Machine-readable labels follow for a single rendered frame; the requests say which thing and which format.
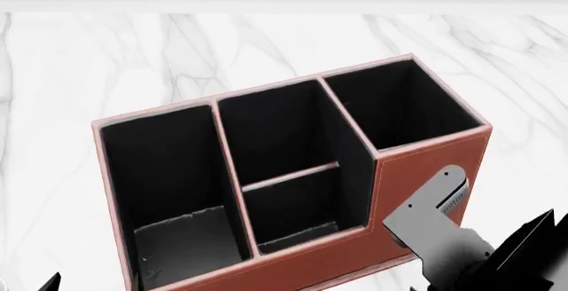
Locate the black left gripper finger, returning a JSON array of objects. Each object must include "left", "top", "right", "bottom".
[{"left": 37, "top": 271, "right": 63, "bottom": 291}]

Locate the serrated grey right gripper finger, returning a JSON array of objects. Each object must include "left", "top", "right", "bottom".
[{"left": 436, "top": 177, "right": 470, "bottom": 221}]

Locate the grey flat right gripper finger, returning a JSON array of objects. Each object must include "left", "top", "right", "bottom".
[{"left": 382, "top": 165, "right": 468, "bottom": 251}]

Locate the brown leather compartment caddy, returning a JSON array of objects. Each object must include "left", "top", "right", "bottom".
[{"left": 91, "top": 54, "right": 493, "bottom": 291}]

